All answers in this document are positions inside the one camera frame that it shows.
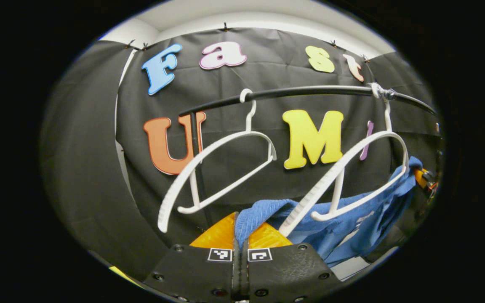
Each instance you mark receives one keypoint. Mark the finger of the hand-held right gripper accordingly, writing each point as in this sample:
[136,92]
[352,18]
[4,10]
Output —
[424,179]

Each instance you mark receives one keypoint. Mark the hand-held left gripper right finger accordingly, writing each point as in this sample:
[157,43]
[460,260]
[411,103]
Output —
[289,273]

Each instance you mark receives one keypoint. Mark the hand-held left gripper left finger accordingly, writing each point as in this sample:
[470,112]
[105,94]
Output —
[200,273]

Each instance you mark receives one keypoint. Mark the blue shirt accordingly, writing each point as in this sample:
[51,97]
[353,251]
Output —
[352,227]

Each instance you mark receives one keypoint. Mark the black clothes rack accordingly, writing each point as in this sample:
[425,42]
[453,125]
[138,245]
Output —
[310,90]

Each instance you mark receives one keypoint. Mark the plain white hanger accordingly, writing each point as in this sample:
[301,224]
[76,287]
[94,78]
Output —
[248,124]

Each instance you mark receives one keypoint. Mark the black backdrop cloth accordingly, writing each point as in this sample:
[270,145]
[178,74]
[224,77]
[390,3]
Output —
[99,168]

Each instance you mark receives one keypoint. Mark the row of black cloth clips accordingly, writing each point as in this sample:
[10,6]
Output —
[225,27]

